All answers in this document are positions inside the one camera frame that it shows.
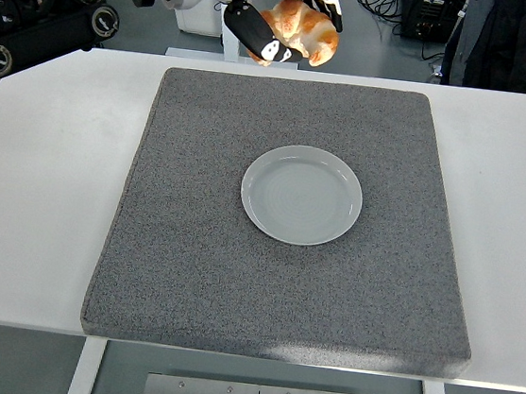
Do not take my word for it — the golden brown croissant bread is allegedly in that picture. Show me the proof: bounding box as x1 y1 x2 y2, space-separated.
252 0 344 75

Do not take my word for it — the round grey plate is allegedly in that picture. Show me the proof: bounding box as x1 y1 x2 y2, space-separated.
234 138 370 252

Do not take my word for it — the white cabinet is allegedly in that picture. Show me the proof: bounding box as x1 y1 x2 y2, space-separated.
172 0 230 38

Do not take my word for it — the black equipment box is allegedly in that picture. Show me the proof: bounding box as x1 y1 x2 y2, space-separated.
395 0 469 45

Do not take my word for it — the person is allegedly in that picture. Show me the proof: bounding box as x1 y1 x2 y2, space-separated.
438 0 526 94

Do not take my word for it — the grey speckled mat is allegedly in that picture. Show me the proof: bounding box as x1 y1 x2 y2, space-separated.
76 56 501 383

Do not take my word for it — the black floor cable bundle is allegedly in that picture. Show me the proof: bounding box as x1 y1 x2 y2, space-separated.
352 0 405 25

